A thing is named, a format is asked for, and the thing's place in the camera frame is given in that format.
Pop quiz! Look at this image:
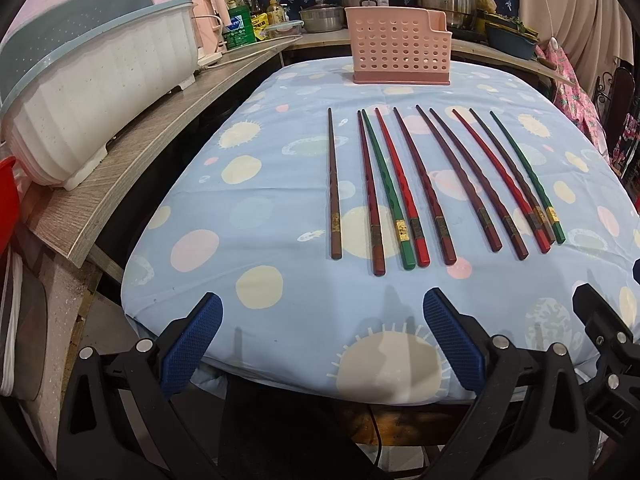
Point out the yellow seasoning packet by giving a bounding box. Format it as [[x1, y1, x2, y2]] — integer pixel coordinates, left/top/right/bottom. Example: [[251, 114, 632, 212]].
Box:
[[250, 12, 270, 41]]

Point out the pink electric kettle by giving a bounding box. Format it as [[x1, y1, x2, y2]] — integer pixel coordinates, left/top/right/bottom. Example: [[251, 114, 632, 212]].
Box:
[[191, 0, 231, 67]]

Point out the wooden side shelf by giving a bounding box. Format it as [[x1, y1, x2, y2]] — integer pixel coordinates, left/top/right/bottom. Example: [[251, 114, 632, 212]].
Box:
[[23, 36, 299, 268]]

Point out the blue plastic basin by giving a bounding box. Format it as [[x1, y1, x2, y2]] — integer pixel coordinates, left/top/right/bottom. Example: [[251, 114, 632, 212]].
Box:
[[485, 23, 538, 60]]

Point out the blue polka dot tablecloth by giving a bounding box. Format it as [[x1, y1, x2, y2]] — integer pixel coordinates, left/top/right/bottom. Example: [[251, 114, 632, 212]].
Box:
[[122, 58, 639, 405]]

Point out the blue-grey dish rack lid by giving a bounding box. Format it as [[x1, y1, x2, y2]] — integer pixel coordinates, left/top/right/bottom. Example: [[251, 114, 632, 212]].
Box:
[[1, 0, 152, 101]]

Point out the pink floral apron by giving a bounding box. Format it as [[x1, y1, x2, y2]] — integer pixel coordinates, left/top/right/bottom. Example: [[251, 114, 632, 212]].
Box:
[[535, 39, 610, 162]]

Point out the white dish rack bin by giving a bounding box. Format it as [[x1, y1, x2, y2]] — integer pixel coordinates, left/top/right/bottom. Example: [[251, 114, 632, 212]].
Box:
[[1, 0, 198, 190]]

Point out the grey kitchen countertop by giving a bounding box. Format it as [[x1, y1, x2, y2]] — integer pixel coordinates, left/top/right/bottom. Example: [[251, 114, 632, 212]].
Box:
[[286, 27, 576, 86]]

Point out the beige curtain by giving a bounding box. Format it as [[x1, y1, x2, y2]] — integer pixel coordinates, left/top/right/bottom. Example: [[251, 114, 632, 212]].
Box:
[[520, 0, 634, 94]]

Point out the dark maroon wavy chopstick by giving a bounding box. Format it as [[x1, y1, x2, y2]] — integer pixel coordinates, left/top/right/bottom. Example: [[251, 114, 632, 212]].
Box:
[[430, 108, 528, 260]]

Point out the dark red chopstick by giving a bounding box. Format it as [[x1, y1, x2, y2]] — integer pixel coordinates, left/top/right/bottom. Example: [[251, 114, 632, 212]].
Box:
[[394, 107, 457, 266], [357, 110, 386, 276]]

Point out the brown chopstick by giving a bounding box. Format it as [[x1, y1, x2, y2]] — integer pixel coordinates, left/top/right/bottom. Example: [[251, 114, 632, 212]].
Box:
[[470, 108, 555, 245], [328, 108, 342, 260]]

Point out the green chopstick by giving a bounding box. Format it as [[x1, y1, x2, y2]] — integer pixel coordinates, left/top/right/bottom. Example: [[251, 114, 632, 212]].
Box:
[[362, 110, 416, 271], [490, 112, 566, 244]]

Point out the green canister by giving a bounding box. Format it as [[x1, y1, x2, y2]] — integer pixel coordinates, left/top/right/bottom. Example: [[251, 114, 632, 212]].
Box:
[[222, 6, 256, 50]]

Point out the oil bottle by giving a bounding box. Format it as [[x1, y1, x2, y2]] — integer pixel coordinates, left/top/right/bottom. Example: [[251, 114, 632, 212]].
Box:
[[266, 0, 286, 25]]

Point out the yellow colander with greens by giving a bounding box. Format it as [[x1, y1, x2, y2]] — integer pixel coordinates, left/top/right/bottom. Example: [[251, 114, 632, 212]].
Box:
[[475, 10, 539, 40]]

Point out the small steel pot with lid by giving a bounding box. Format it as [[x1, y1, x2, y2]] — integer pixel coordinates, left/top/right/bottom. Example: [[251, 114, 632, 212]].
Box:
[[299, 0, 345, 34]]

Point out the red plastic object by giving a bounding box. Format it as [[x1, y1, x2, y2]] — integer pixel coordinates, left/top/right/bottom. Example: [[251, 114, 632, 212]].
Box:
[[0, 156, 20, 254]]

